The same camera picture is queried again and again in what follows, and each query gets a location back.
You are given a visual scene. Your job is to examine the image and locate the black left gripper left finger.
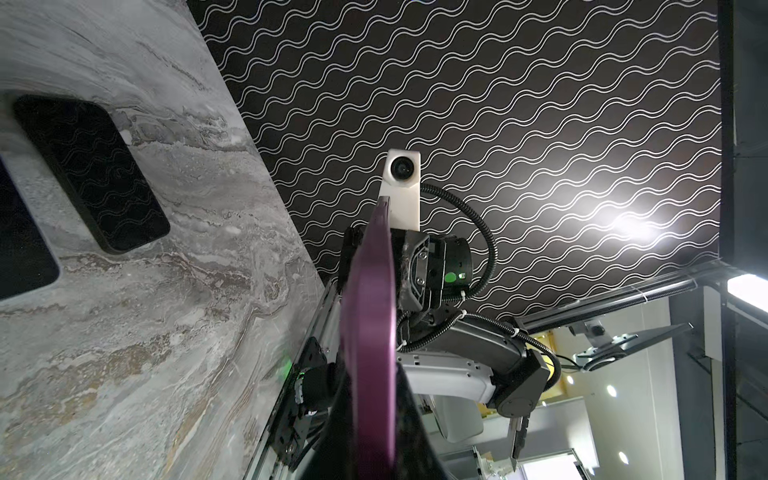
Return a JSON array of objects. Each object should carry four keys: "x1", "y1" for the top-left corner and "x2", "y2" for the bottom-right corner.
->
[{"x1": 300, "y1": 375, "x2": 357, "y2": 480}]

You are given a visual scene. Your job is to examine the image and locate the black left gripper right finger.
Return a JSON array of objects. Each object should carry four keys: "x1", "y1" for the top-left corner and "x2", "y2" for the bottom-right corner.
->
[{"x1": 393, "y1": 364, "x2": 449, "y2": 480}]

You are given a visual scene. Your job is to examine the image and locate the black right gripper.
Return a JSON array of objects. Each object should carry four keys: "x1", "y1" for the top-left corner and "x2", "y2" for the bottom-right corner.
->
[{"x1": 337, "y1": 224, "x2": 474, "y2": 312}]

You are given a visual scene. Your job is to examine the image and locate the black smartphone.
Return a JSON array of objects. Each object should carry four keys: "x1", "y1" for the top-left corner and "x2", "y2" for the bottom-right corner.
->
[{"x1": 341, "y1": 196, "x2": 396, "y2": 479}]

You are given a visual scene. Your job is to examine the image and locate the light blue phone case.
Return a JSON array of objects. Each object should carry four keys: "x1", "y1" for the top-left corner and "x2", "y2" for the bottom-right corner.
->
[{"x1": 1, "y1": 163, "x2": 60, "y2": 300}]

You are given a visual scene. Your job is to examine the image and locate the black phone case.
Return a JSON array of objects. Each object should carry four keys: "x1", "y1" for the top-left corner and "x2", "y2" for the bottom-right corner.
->
[{"x1": 12, "y1": 94, "x2": 170, "y2": 254}]

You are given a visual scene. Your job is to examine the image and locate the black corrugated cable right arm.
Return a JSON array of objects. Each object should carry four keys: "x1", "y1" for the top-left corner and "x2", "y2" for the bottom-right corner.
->
[{"x1": 395, "y1": 182, "x2": 562, "y2": 391}]

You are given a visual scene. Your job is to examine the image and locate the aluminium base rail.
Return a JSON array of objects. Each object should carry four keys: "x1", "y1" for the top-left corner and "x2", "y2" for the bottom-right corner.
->
[{"x1": 244, "y1": 279, "x2": 341, "y2": 479}]

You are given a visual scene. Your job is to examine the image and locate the overhead camera mount arm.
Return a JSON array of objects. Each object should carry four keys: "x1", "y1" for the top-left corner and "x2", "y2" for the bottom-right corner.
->
[{"x1": 568, "y1": 319, "x2": 693, "y2": 372}]

